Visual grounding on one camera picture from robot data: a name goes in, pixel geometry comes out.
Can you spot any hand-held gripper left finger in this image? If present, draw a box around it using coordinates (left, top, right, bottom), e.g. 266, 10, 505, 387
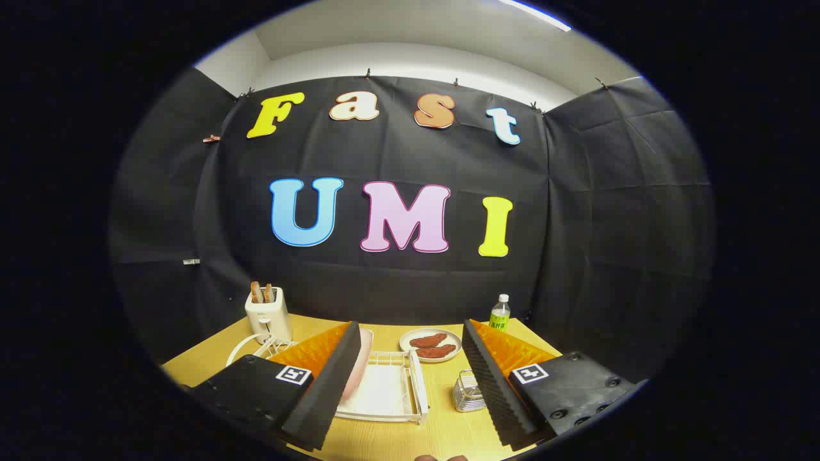
183, 320, 363, 452

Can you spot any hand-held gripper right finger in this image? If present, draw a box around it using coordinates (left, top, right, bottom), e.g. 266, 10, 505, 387
461, 318, 643, 451

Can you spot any metal wire basket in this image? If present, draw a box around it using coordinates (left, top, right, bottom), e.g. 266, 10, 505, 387
452, 369, 488, 413

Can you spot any pink plate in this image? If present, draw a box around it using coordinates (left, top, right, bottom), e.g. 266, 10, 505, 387
340, 328, 374, 403

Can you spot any white wire dish rack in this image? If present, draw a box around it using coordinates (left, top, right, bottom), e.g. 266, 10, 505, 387
225, 333, 430, 425

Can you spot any white plate with meat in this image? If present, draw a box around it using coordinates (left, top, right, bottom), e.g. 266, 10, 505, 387
399, 328, 463, 364

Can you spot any green label drink bottle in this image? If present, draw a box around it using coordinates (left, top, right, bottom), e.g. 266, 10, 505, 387
489, 294, 511, 332

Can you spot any white toaster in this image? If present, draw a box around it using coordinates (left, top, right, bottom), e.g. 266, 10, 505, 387
245, 288, 293, 344

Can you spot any black backdrop cloth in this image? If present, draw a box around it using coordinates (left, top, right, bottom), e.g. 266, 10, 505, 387
109, 67, 715, 385

